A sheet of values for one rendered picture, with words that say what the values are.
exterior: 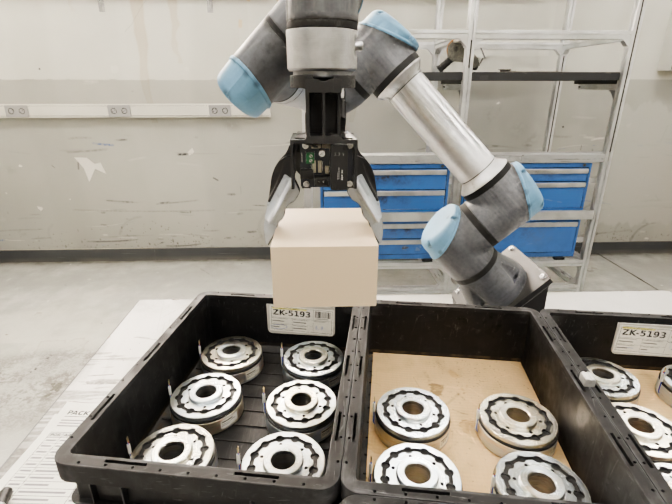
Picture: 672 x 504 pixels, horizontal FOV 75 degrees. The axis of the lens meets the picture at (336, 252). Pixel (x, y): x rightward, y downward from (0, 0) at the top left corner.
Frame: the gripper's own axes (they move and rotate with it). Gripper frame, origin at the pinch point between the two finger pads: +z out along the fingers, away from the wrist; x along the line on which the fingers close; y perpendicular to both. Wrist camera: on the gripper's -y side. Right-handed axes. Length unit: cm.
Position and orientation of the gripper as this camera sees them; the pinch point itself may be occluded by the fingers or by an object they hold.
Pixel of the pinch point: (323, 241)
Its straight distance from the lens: 56.7
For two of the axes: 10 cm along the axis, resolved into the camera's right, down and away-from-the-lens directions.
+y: 0.4, 3.6, -9.3
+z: 0.0, 9.3, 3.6
